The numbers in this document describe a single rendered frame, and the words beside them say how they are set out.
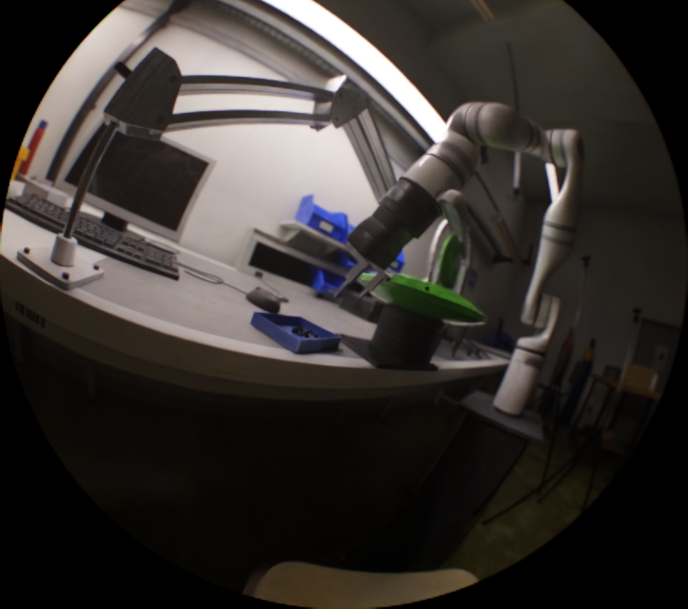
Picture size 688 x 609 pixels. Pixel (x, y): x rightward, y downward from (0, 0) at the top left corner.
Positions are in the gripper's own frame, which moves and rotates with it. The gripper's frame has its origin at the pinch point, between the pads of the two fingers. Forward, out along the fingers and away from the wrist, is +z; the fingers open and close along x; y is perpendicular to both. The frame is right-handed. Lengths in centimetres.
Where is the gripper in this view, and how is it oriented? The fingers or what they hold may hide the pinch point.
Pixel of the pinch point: (345, 298)
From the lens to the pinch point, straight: 33.6
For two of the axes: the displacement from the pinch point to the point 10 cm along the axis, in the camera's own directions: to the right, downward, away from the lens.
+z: -6.6, 7.2, 2.0
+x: -5.4, -2.8, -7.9
